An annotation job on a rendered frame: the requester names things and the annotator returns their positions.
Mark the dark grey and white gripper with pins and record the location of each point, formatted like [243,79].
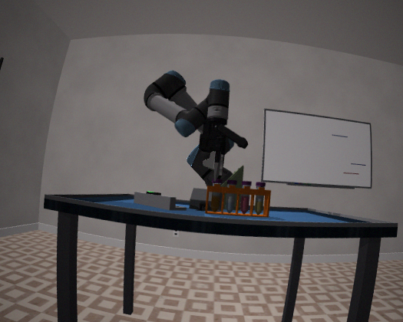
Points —
[214,144]

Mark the orange tube rack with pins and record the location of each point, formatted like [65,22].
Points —
[246,191]

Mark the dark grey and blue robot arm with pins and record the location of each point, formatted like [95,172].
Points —
[188,116]

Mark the blue flat work mat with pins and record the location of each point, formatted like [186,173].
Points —
[271,217]

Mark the white button housing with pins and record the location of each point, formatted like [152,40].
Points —
[199,196]

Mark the black table edge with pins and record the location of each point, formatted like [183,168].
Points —
[367,223]

